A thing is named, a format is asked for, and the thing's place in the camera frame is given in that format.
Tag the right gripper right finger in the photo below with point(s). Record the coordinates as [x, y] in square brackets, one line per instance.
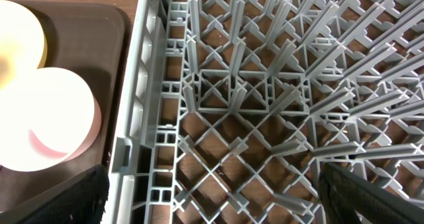
[345, 196]

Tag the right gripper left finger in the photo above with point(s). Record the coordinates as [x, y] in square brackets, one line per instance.
[80, 199]

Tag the pink white bowl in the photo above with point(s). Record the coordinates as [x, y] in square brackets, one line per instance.
[47, 117]

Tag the yellow plastic plate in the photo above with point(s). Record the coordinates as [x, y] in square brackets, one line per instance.
[23, 42]

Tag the grey plastic dishwasher rack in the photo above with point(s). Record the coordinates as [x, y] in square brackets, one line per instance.
[231, 108]

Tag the dark brown serving tray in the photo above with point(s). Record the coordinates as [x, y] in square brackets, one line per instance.
[88, 40]

